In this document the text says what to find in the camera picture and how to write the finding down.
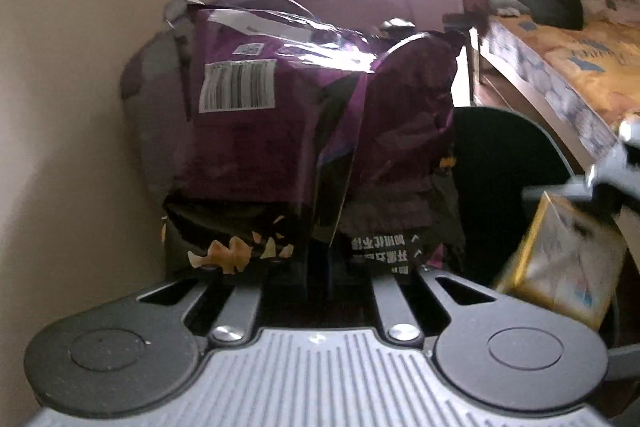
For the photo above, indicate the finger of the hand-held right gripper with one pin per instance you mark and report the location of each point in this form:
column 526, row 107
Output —
column 607, row 169

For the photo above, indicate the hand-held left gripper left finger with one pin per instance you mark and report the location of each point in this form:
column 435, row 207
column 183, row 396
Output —
column 240, row 307

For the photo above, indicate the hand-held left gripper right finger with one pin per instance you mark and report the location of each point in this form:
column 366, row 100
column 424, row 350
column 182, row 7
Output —
column 390, row 307

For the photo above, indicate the dark trash bin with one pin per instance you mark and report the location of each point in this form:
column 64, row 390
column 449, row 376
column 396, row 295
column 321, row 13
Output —
column 495, row 167

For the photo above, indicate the yellow patterned bed sheet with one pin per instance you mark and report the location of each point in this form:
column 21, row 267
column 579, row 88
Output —
column 600, row 62

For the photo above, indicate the purple snack bag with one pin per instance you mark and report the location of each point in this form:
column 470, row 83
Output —
column 280, row 142

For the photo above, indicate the black cloth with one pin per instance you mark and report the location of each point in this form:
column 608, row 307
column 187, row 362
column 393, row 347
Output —
column 550, row 2

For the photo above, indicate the yellow white carton box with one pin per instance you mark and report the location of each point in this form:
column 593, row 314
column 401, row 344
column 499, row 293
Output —
column 560, row 267

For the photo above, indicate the small grey cloth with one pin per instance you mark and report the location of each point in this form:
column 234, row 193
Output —
column 507, row 4

